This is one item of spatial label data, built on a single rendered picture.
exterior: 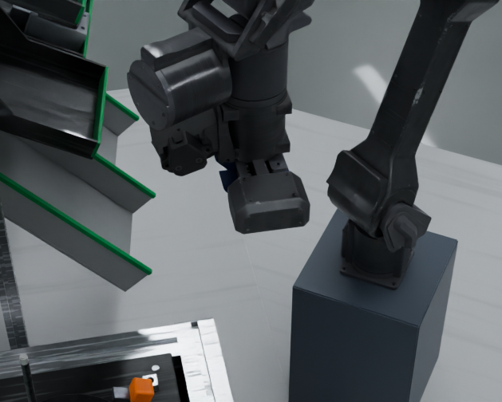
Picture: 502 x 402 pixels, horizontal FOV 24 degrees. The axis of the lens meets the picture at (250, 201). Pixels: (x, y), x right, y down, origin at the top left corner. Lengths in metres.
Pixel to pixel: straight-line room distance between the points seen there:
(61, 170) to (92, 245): 0.13
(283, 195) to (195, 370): 0.39
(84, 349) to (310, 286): 0.27
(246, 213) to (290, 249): 0.62
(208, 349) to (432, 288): 0.26
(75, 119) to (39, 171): 0.13
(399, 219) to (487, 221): 0.48
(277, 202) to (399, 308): 0.32
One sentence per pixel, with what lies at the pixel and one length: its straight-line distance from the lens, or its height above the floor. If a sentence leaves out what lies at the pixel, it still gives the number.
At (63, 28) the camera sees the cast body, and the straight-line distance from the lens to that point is 1.30.
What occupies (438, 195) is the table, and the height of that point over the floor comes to 0.86.
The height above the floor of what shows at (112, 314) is 0.86.
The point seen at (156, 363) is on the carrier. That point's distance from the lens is 1.27.
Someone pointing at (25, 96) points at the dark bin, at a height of 1.22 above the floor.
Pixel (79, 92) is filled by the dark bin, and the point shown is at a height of 1.20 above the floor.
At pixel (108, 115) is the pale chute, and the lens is 1.50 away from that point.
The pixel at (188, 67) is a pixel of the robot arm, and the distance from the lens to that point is 0.88.
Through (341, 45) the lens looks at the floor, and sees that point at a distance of 3.41.
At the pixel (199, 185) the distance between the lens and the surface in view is 1.63.
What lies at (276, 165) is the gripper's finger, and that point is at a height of 1.31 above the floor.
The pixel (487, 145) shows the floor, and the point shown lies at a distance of 3.11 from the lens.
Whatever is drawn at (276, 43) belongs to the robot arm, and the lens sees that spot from 0.92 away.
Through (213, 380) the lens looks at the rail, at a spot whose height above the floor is 0.96.
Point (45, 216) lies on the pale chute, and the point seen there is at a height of 1.11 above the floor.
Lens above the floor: 1.95
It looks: 43 degrees down
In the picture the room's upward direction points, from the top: straight up
